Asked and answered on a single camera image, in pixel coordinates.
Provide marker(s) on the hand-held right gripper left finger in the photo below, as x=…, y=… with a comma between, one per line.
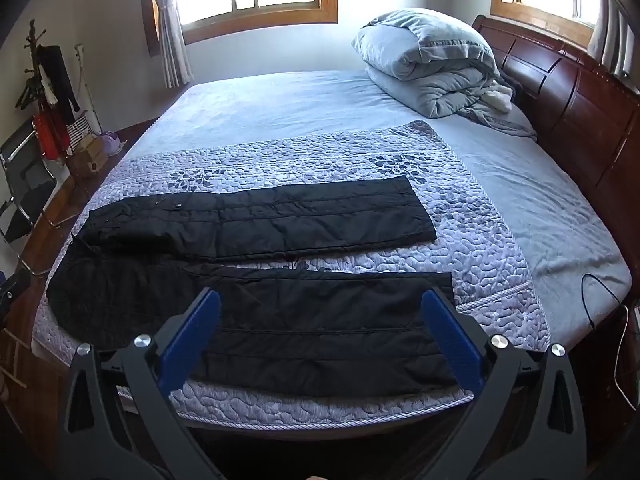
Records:
x=192, y=340

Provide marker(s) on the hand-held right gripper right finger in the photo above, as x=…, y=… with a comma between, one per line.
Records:
x=450, y=340

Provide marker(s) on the black jacket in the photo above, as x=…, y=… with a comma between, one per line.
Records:
x=300, y=215

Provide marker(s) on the grey quilted bed cover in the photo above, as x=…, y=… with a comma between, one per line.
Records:
x=450, y=200

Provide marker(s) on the cardboard box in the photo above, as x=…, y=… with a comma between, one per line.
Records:
x=87, y=157

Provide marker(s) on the purple plastic basin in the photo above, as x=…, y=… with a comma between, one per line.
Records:
x=114, y=144

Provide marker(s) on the black folding chair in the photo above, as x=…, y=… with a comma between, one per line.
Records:
x=25, y=180

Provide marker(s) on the white fluffy cloth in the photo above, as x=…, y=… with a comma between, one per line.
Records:
x=497, y=97

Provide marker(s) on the red hanging cloth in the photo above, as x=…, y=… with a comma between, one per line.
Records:
x=47, y=135

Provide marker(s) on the wooden headboard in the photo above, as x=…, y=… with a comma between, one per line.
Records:
x=575, y=105

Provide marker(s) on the white pole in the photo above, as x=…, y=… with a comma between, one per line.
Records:
x=86, y=85

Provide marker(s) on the grey pillows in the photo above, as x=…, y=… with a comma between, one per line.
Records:
x=425, y=60

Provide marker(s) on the black hanging garment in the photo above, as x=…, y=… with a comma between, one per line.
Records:
x=57, y=80

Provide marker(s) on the grey curtain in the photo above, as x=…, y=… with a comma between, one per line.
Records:
x=612, y=35
x=172, y=35

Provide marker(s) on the wooden coat rack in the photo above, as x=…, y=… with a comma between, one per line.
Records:
x=33, y=45

